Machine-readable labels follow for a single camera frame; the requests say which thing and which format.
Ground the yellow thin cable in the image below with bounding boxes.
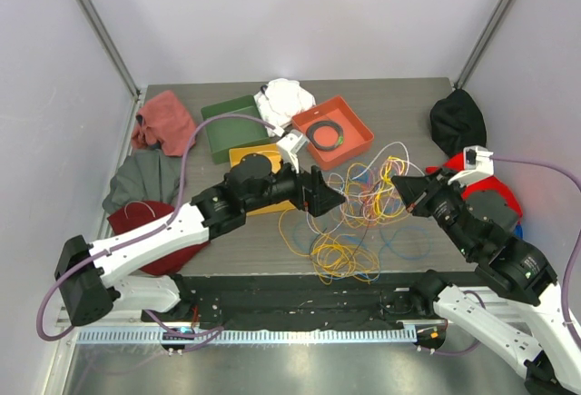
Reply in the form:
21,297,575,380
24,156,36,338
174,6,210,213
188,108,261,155
277,153,409,285

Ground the dark red cloth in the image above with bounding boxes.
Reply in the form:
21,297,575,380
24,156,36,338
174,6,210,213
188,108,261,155
107,201,209,276

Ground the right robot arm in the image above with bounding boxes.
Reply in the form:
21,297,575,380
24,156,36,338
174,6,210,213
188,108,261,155
392,170,580,394

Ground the pink cloth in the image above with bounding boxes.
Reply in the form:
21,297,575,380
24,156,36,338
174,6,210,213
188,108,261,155
131,90,197,157

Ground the black cloth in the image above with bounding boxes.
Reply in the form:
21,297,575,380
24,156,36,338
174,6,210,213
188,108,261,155
429,89,487,157

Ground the black coiled cable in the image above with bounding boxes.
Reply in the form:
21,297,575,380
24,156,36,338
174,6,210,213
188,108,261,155
304,120,347,151

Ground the pink thin cable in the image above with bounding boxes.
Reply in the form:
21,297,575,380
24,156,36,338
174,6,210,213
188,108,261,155
344,158,409,232

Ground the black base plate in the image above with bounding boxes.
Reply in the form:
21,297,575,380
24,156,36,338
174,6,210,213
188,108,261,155
154,273,437,331

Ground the slotted cable duct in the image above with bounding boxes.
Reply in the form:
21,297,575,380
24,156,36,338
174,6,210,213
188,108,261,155
76,326,417,345

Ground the left aluminium frame post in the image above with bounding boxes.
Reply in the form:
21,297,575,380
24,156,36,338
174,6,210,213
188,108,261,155
75,0,140,99

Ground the aluminium frame post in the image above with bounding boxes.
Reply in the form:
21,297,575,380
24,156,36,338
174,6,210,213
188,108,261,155
75,0,140,99
452,0,516,90

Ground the orange plastic tray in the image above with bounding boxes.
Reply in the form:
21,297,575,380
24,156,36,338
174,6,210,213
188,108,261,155
291,95,374,171

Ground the green plastic tray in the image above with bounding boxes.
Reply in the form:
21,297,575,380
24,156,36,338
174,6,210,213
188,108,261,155
201,95,270,164

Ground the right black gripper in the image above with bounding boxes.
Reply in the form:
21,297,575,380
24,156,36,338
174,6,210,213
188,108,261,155
391,164,478,256

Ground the white crumpled cloth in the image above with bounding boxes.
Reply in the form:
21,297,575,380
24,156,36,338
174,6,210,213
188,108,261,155
253,78,316,128

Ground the right aluminium frame post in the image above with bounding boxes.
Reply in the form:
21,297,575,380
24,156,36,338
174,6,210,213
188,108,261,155
452,0,516,90

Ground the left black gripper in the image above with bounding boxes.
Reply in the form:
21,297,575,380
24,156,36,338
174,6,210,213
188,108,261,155
243,152,345,217

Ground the grey cloth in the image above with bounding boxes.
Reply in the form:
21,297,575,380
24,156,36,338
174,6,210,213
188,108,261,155
102,150,182,214

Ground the yellow plastic tray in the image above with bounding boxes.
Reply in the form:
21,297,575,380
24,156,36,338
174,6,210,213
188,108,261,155
229,143,295,216

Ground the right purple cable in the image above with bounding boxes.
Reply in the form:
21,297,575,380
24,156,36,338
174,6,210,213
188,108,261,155
430,155,581,358

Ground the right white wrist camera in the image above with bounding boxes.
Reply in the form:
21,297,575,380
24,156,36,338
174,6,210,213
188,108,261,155
448,145,494,186

